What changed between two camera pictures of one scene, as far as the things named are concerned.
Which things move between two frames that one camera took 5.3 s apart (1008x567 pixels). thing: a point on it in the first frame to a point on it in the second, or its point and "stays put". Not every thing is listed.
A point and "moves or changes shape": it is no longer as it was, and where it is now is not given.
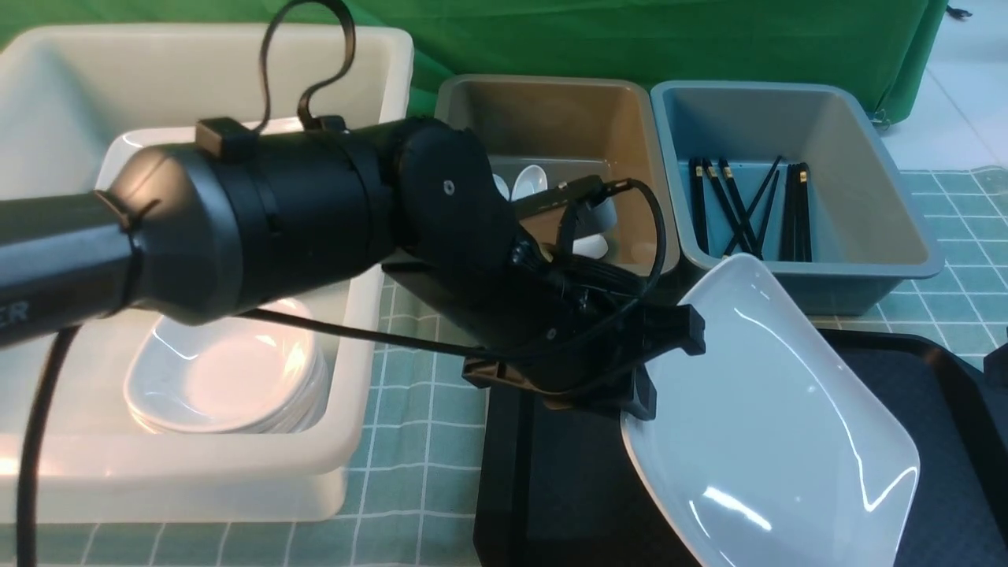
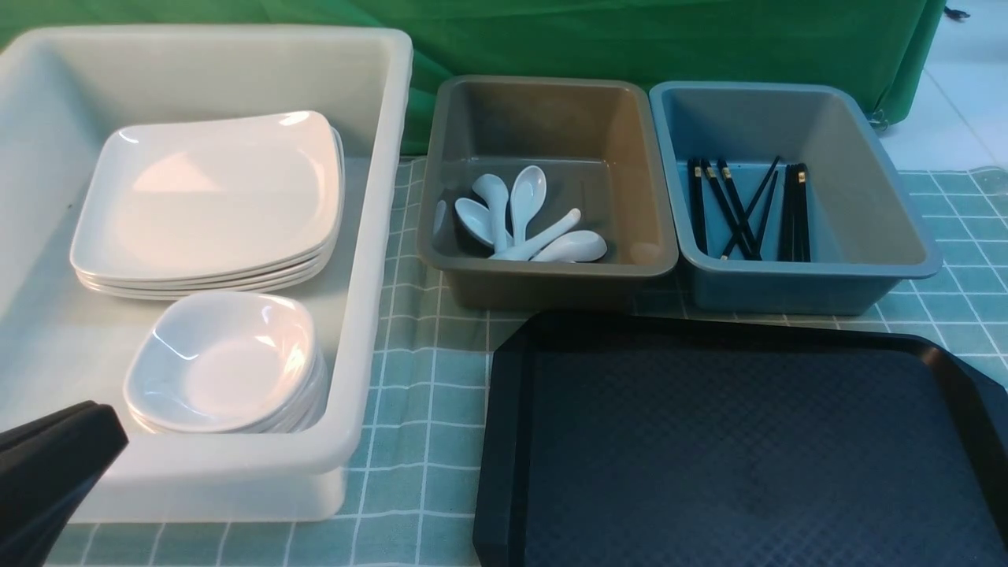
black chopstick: x=747 y=213 stays put
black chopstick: x=787 y=249 stays put
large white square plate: x=770 y=448 moves or changes shape
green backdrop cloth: x=880 y=47 stays put
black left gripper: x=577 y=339 to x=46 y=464
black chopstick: x=696 y=180 stays put
